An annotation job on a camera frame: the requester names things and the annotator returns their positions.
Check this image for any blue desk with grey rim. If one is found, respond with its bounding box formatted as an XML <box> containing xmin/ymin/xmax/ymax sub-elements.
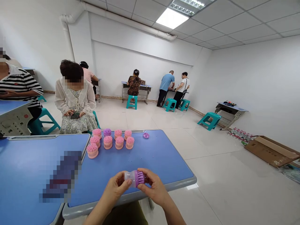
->
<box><xmin>62</xmin><ymin>129</ymin><xmax>197</xmax><ymax>220</ymax></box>

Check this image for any open cardboard box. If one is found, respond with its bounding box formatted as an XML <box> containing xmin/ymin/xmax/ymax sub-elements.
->
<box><xmin>243</xmin><ymin>135</ymin><xmax>300</xmax><ymax>168</ymax></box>

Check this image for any person's left hand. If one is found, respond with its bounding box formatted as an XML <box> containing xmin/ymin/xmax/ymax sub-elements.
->
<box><xmin>106</xmin><ymin>171</ymin><xmax>132</xmax><ymax>200</ymax></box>

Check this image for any blue desk with pen groove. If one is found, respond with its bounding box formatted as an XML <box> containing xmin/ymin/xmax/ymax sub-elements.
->
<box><xmin>0</xmin><ymin>133</ymin><xmax>91</xmax><ymax>225</ymax></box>

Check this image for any blue school desk with tools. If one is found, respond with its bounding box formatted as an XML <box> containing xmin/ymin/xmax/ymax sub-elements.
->
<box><xmin>214</xmin><ymin>101</ymin><xmax>249</xmax><ymax>131</ymax></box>

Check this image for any blue school desk with basket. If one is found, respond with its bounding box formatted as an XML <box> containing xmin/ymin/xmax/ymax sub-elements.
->
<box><xmin>121</xmin><ymin>81</ymin><xmax>153</xmax><ymax>105</ymax></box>

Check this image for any row of packets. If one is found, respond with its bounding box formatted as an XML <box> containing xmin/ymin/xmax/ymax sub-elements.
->
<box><xmin>227</xmin><ymin>127</ymin><xmax>255</xmax><ymax>144</ymax></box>

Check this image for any ceiling light panel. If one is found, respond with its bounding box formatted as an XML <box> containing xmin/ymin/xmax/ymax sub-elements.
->
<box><xmin>155</xmin><ymin>7</ymin><xmax>189</xmax><ymax>30</ymax></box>

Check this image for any cluster of pink bristle brushes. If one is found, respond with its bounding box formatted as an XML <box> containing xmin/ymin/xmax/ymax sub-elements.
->
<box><xmin>86</xmin><ymin>128</ymin><xmax>135</xmax><ymax>160</ymax></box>

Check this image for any blue desk with grey frame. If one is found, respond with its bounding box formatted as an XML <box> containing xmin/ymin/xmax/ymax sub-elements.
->
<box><xmin>0</xmin><ymin>100</ymin><xmax>34</xmax><ymax>137</ymax></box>

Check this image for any purple brush with clear cap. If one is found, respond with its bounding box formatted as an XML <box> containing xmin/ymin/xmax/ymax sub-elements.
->
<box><xmin>124</xmin><ymin>170</ymin><xmax>148</xmax><ymax>188</ymax></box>

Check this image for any white drain pipe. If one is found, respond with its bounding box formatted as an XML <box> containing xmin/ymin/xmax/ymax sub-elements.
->
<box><xmin>59</xmin><ymin>0</ymin><xmax>178</xmax><ymax>63</ymax></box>

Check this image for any clear plastic bag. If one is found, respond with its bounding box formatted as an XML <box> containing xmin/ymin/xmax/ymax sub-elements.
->
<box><xmin>277</xmin><ymin>163</ymin><xmax>300</xmax><ymax>184</ymax></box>

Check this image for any person's body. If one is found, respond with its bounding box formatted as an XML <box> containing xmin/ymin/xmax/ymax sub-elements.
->
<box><xmin>107</xmin><ymin>200</ymin><xmax>148</xmax><ymax>225</ymax></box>

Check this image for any person's right hand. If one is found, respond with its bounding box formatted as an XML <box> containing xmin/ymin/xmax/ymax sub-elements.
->
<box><xmin>137</xmin><ymin>167</ymin><xmax>170</xmax><ymax>207</ymax></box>

